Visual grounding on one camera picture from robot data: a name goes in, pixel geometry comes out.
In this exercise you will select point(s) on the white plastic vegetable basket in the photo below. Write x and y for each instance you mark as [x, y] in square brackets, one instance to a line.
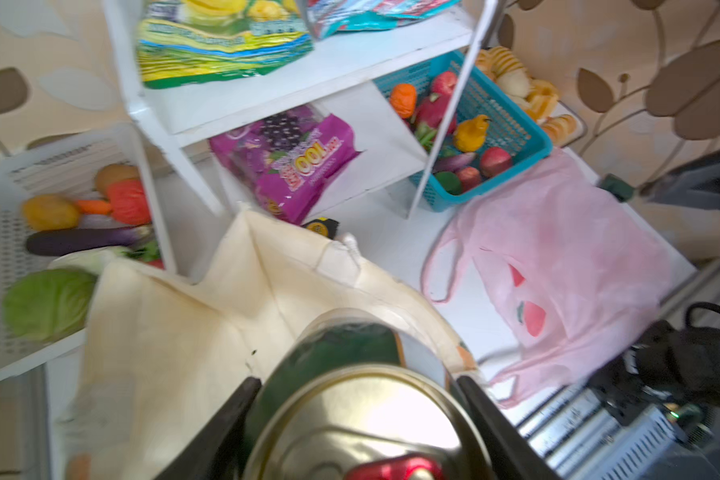
[65, 167]

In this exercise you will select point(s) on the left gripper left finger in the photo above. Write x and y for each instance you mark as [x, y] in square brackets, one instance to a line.
[212, 453]

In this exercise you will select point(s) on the purple eggplant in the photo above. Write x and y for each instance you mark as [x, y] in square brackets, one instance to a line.
[58, 243]

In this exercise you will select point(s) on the teal plastic fruit basket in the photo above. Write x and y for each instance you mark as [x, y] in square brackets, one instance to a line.
[489, 141]

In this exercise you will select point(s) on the green white drink can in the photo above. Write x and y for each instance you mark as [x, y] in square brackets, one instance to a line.
[356, 398]

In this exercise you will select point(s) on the white bread tray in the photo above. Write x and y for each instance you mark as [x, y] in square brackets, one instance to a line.
[539, 99]

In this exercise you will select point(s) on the yellow black tape measure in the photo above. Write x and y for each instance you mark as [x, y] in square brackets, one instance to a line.
[326, 227]

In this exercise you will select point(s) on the yellow green snack bag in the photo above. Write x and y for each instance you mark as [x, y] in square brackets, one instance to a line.
[188, 42]

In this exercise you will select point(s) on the yellow pear fruit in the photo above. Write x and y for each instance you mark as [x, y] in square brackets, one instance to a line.
[471, 134]

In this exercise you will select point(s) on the pink plastic grocery bag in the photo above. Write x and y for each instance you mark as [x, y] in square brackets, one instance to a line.
[569, 270]

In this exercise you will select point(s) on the purple grape candy bag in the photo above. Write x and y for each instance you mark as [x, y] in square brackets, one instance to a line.
[288, 159]

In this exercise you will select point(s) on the cream canvas tote bag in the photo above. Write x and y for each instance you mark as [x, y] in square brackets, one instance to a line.
[162, 354]

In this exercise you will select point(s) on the red tomato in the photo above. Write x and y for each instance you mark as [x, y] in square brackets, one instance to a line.
[129, 202]

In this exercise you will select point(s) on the teal red snack bag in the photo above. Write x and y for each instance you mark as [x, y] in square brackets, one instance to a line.
[328, 17]

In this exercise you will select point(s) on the red apple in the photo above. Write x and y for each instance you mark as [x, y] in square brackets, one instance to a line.
[444, 84]

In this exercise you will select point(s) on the pink dragon fruit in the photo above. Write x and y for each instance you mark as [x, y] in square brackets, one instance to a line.
[428, 117]

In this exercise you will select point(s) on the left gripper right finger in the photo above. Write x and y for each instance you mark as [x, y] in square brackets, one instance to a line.
[511, 455]

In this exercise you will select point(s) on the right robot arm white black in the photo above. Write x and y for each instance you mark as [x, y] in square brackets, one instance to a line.
[668, 365]

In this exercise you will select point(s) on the green tape dispenser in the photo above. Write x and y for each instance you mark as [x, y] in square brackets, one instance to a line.
[621, 190]

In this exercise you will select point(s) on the orange fruit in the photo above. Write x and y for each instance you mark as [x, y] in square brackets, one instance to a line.
[403, 98]

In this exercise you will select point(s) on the green cabbage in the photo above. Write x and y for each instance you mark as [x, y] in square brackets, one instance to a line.
[48, 305]

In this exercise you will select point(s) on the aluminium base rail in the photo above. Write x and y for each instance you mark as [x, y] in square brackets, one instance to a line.
[653, 412]

